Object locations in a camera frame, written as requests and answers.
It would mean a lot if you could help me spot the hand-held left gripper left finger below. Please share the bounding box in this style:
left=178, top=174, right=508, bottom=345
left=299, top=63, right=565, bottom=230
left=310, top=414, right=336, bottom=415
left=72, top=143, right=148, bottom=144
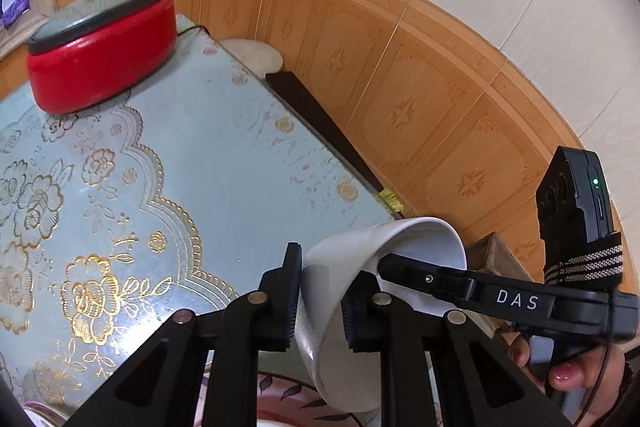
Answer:
left=65, top=243, right=304, bottom=427

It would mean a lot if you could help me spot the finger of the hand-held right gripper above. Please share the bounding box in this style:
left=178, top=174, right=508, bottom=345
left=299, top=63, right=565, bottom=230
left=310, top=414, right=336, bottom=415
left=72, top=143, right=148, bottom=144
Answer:
left=377, top=253, right=473, bottom=305

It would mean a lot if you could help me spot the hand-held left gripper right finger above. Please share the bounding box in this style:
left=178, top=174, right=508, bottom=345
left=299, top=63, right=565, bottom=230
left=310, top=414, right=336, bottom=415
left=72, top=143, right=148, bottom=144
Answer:
left=341, top=274, right=573, bottom=427

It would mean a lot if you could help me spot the white bowl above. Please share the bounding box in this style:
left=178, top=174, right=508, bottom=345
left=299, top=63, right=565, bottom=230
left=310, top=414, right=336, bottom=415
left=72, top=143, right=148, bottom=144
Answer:
left=295, top=217, right=468, bottom=414

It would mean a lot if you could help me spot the person's right hand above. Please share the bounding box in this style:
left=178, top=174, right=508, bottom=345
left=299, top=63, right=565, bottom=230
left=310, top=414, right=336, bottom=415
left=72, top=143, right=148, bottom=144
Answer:
left=511, top=334, right=632, bottom=427

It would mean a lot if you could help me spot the wooden box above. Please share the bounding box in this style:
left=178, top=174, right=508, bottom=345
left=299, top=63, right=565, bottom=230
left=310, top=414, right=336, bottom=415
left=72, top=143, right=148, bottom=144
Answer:
left=465, top=232, right=546, bottom=288

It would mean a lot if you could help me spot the small yellow object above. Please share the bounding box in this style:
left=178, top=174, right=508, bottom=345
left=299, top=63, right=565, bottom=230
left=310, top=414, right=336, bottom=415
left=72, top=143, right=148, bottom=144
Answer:
left=378, top=189, right=403, bottom=214

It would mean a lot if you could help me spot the grey gold-flowered tablecloth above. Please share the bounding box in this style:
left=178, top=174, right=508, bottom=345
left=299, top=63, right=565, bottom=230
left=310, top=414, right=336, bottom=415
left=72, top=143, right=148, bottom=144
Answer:
left=0, top=12, right=401, bottom=418

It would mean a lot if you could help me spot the round beige stool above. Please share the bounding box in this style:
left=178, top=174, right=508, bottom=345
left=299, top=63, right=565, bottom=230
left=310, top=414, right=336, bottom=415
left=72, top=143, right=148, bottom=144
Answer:
left=218, top=38, right=283, bottom=75

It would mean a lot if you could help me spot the red electric pot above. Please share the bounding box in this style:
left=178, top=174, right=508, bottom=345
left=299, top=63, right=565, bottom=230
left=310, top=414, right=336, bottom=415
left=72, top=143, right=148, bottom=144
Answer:
left=26, top=0, right=177, bottom=115

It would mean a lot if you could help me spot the glass pot lid, red knob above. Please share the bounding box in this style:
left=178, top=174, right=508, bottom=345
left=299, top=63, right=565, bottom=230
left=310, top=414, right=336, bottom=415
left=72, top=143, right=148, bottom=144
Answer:
left=26, top=0, right=169, bottom=55

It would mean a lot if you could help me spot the purple packet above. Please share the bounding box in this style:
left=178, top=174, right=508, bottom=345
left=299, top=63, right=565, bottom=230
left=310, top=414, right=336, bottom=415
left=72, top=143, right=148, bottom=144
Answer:
left=0, top=0, right=32, bottom=30

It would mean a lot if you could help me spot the thin black cord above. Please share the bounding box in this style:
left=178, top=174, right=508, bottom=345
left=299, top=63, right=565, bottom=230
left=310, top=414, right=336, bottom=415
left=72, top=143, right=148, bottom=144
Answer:
left=572, top=289, right=617, bottom=425

